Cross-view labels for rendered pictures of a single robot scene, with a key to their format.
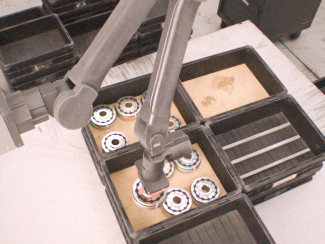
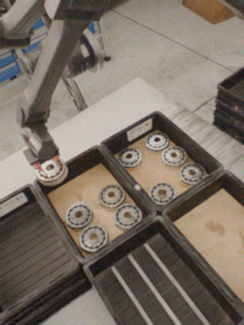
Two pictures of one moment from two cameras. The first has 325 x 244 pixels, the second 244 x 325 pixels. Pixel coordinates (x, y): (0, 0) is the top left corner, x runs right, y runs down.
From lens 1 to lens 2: 107 cm
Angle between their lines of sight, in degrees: 53
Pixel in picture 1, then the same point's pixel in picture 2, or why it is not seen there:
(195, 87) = (232, 212)
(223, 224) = (64, 263)
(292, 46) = not seen: outside the picture
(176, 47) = (45, 52)
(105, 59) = (14, 17)
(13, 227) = (68, 135)
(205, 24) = not seen: outside the picture
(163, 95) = (33, 85)
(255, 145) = (168, 290)
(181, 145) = (35, 142)
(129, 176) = (102, 178)
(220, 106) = (213, 243)
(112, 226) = not seen: hidden behind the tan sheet
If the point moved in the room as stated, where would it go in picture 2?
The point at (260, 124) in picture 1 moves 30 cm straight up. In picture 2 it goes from (203, 295) to (213, 260)
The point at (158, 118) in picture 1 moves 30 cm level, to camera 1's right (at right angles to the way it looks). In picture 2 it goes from (25, 98) to (6, 194)
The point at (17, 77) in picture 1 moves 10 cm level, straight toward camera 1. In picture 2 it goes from (221, 101) to (209, 109)
